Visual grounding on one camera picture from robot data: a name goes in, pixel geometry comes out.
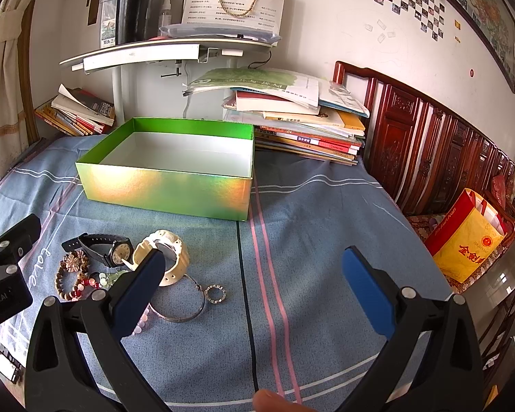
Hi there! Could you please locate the brown wooden bead bracelet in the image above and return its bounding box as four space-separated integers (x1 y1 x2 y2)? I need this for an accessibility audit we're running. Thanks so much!
54 251 90 301

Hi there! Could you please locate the white paper gift bag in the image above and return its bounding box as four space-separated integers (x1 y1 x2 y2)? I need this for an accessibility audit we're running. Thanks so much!
180 0 288 36

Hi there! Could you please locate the white desk shelf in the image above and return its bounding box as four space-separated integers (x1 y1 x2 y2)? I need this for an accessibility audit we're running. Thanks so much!
59 37 273 124

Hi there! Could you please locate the blue striped bed sheet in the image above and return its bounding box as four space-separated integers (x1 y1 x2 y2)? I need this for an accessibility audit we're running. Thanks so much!
0 138 451 411

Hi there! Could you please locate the pale pink bead bracelet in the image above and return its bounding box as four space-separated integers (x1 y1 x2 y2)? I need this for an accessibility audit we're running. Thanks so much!
129 303 153 337

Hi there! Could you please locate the red yellow shopping bag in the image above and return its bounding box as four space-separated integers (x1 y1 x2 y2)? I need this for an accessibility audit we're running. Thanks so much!
425 188 509 283

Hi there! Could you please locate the right hand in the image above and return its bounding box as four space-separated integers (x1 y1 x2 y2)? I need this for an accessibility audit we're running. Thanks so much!
253 389 315 412

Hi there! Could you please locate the framed floral painting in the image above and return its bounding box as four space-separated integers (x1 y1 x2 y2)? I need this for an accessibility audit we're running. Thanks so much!
447 0 515 92

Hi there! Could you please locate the black tumbler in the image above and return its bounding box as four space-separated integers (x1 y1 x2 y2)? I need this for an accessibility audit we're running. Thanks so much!
115 0 164 46

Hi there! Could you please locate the large book stack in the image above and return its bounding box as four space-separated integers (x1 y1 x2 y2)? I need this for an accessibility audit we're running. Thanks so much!
184 68 370 165

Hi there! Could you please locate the red wooden headboard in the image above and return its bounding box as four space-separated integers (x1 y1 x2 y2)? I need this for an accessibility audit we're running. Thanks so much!
333 61 515 244

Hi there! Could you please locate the small beaded ring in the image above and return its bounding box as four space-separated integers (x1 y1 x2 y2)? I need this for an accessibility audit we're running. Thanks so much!
203 284 228 305

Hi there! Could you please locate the black wrist watch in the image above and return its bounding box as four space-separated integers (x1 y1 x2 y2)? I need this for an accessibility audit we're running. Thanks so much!
62 232 134 268

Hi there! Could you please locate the red and pink bead bracelet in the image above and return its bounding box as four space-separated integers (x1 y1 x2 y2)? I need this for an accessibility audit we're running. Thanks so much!
74 270 112 297

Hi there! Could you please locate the small book stack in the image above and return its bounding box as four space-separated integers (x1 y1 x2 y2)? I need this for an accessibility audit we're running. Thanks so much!
35 84 116 137

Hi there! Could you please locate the silver bangle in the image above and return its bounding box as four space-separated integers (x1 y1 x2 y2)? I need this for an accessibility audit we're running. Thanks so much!
149 274 206 324

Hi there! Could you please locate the beige curtain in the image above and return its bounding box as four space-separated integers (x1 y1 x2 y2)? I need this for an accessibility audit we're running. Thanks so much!
0 0 31 179

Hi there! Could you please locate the green holographic open box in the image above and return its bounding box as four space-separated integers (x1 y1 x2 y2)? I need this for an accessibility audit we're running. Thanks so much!
76 117 255 220

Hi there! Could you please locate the cream white sport watch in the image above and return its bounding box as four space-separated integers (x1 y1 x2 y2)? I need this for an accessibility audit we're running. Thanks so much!
123 230 190 287

